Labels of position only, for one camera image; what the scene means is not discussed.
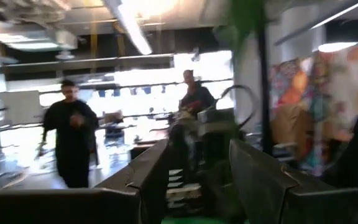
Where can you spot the whiteboard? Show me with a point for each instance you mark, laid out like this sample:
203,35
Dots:
20,107

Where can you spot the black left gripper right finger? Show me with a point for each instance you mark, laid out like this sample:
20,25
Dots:
291,208

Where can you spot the colourful floral cloth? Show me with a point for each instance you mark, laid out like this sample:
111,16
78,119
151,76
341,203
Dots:
337,87

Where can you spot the brown cloth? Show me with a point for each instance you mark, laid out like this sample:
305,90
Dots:
286,124

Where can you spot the oval ceiling light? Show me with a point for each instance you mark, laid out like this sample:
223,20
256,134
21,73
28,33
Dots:
337,46

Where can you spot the person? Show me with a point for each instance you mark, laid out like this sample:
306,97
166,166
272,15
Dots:
70,133
196,96

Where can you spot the long ceiling light strip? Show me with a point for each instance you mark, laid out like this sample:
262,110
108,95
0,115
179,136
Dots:
132,28

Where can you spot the black aluminium rig frame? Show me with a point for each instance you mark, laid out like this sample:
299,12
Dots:
264,93

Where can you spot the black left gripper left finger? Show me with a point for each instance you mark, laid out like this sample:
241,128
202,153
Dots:
73,207

